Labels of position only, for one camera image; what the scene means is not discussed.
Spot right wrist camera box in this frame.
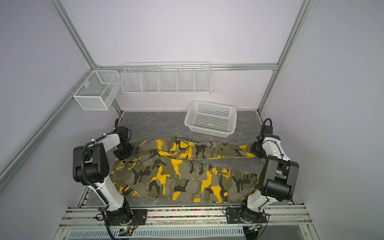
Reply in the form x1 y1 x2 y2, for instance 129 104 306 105
260 118 273 136

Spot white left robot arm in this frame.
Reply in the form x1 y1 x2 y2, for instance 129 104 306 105
72 133 133 225

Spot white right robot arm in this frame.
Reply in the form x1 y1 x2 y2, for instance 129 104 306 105
240 134 300 221

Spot white plastic laundry basket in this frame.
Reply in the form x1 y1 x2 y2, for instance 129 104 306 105
184 101 237 138

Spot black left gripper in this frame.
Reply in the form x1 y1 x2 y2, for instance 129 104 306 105
113 142 135 161

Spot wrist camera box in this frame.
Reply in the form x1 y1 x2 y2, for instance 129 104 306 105
113 126 132 142
260 118 273 136

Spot small white mesh box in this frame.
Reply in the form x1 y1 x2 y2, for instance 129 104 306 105
74 70 122 111

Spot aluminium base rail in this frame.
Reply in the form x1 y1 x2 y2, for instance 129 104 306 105
54 205 319 240

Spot camouflage yellow green trousers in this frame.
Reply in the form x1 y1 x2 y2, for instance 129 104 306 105
110 137 260 204

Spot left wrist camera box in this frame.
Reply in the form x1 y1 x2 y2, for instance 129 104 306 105
113 126 132 142

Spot long white wire shelf basket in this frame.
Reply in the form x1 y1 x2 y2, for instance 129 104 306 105
121 62 212 95

